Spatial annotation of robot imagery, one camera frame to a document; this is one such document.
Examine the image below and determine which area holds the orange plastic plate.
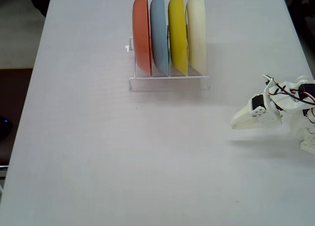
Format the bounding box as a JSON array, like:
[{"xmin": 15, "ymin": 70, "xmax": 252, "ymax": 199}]
[{"xmin": 132, "ymin": 0, "xmax": 152, "ymax": 77}]

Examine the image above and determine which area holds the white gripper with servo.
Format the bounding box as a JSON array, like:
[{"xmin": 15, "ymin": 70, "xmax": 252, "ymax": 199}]
[{"xmin": 230, "ymin": 88, "xmax": 284, "ymax": 130}]

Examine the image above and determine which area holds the black computer mouse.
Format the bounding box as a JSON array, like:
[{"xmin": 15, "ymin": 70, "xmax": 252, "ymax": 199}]
[{"xmin": 0, "ymin": 115, "xmax": 13, "ymax": 140}]

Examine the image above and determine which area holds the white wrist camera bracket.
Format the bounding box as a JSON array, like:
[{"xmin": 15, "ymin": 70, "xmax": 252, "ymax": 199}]
[{"xmin": 262, "ymin": 73, "xmax": 277, "ymax": 95}]

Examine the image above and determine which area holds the cream white plastic plate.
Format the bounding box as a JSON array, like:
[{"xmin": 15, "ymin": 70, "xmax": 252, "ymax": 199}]
[{"xmin": 185, "ymin": 0, "xmax": 208, "ymax": 75}]

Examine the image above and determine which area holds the white wire dish rack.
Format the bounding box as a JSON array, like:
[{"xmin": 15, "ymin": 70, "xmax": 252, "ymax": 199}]
[{"xmin": 124, "ymin": 36, "xmax": 212, "ymax": 92}]

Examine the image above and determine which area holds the black and red servo cable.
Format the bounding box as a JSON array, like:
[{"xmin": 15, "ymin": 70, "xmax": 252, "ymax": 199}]
[{"xmin": 269, "ymin": 82, "xmax": 315, "ymax": 105}]

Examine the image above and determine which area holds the white perforated base plate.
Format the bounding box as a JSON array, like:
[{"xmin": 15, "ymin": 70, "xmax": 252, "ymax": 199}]
[{"xmin": 299, "ymin": 136, "xmax": 315, "ymax": 155}]

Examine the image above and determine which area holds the light blue plastic plate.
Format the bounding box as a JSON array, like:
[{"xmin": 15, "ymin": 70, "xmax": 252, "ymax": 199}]
[{"xmin": 149, "ymin": 0, "xmax": 170, "ymax": 77}]

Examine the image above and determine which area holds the yellow plastic plate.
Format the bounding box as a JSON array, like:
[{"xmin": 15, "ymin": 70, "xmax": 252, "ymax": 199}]
[{"xmin": 167, "ymin": 0, "xmax": 189, "ymax": 77}]

